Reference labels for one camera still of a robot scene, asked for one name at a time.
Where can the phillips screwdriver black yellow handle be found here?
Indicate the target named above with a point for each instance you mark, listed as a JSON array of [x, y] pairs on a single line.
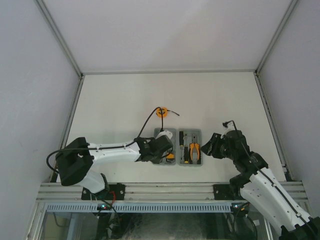
[[181, 139]]

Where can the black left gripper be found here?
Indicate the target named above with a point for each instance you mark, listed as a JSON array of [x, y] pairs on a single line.
[[156, 160]]

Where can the hex key set orange holder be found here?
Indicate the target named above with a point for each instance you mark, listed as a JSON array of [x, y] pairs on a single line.
[[170, 157]]

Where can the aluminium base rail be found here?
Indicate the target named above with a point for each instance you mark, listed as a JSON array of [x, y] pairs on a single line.
[[135, 192]]

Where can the grey plastic tool case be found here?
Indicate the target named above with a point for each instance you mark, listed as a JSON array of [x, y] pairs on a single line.
[[179, 151]]

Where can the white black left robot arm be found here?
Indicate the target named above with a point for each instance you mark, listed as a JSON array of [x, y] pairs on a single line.
[[75, 162]]

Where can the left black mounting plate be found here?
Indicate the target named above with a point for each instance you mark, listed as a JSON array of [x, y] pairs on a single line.
[[116, 191]]

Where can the blue slotted cable duct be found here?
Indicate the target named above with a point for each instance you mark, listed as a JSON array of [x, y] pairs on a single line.
[[191, 207]]

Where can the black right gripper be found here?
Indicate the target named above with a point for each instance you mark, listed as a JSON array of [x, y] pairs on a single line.
[[211, 148]]

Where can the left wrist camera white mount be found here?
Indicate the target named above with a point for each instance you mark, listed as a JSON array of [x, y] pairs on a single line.
[[166, 132]]

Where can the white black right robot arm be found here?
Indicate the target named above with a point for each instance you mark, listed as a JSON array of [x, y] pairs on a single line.
[[257, 184]]

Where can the flathead screwdriver black yellow handle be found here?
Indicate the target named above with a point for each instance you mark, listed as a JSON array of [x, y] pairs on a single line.
[[185, 150]]

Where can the orange black handled pliers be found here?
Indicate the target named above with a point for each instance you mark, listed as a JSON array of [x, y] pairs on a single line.
[[194, 151]]

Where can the orange tape measure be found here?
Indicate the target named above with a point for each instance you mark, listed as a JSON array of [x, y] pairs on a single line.
[[162, 112]]

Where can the black mounting plate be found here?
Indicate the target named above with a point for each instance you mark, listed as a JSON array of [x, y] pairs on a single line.
[[225, 191], [116, 191]]

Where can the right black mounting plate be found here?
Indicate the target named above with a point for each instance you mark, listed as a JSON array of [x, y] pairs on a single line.
[[225, 191]]

